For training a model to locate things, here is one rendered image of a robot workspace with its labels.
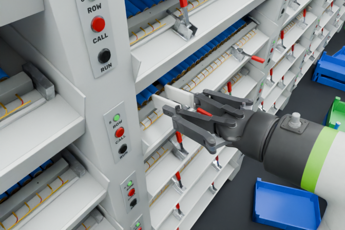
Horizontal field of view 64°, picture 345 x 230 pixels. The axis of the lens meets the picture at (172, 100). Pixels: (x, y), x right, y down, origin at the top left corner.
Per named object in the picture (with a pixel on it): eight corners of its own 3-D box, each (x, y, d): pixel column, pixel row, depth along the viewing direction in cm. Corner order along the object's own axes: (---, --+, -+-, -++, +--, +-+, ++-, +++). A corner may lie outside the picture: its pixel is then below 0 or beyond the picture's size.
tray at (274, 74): (300, 53, 159) (317, 36, 148) (253, 111, 124) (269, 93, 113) (272, 33, 164) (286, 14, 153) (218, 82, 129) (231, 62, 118)
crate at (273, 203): (313, 198, 141) (319, 190, 136) (318, 238, 127) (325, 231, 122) (254, 185, 147) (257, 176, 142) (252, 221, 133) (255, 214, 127)
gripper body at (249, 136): (288, 107, 42) (234, 90, 47) (262, 139, 37) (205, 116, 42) (282, 141, 46) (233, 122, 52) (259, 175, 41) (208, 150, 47)
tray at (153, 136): (262, 47, 94) (278, 25, 86) (139, 164, 59) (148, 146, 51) (217, 13, 98) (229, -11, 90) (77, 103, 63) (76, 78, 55)
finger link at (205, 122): (237, 136, 46) (234, 142, 45) (179, 120, 51) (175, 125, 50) (237, 119, 44) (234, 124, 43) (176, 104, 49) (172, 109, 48)
